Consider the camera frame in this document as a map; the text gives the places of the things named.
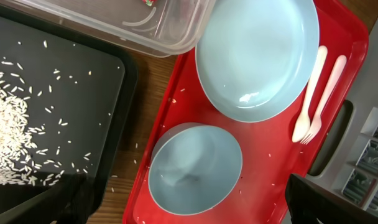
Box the food scraps with rice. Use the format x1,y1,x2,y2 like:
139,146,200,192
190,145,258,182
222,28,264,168
0,72,62,186

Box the small blue bowl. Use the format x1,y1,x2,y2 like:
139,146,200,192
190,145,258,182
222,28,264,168
147,123,243,216

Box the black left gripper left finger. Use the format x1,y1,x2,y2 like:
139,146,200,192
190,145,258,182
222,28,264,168
0,174,95,224

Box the black waste tray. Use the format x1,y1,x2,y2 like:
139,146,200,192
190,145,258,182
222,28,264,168
0,4,138,214

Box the clear plastic bin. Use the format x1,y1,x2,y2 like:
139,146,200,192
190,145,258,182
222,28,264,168
0,0,216,58

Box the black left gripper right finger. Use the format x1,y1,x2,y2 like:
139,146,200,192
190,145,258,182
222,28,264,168
285,174,378,224

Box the light blue plate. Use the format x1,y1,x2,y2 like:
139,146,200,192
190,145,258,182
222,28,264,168
195,0,320,123

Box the red plastic tray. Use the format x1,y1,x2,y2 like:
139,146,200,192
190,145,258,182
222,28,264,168
122,0,369,224

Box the white plastic spoon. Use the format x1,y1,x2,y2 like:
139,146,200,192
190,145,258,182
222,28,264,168
292,45,328,142

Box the white plastic fork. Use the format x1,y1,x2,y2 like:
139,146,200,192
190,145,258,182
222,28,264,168
300,55,347,144

